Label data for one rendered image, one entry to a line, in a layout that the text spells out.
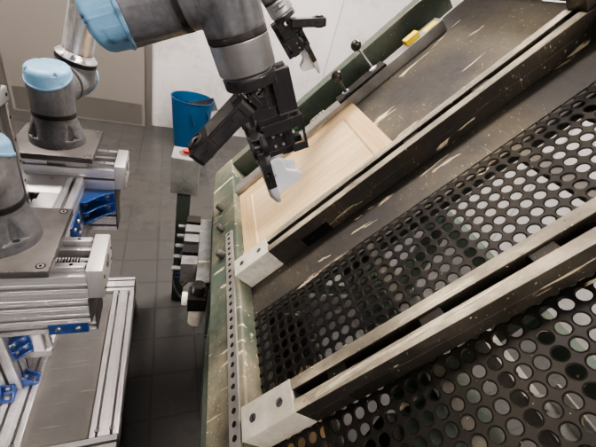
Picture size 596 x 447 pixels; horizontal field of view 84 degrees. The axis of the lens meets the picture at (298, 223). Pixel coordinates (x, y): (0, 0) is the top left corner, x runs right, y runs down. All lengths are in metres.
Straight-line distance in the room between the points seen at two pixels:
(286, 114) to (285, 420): 0.51
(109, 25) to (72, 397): 1.37
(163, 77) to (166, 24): 3.72
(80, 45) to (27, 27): 2.92
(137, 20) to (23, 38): 3.82
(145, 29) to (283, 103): 0.18
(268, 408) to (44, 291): 0.56
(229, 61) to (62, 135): 0.89
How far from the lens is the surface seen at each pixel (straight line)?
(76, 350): 1.72
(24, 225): 0.87
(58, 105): 1.24
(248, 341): 0.86
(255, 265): 0.93
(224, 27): 0.43
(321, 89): 1.51
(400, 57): 1.33
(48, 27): 4.18
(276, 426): 0.68
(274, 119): 0.48
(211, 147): 0.49
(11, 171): 0.82
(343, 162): 1.04
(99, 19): 0.46
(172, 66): 4.13
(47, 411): 1.61
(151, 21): 0.45
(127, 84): 4.16
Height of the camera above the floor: 1.60
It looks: 33 degrees down
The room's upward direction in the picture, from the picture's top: 17 degrees clockwise
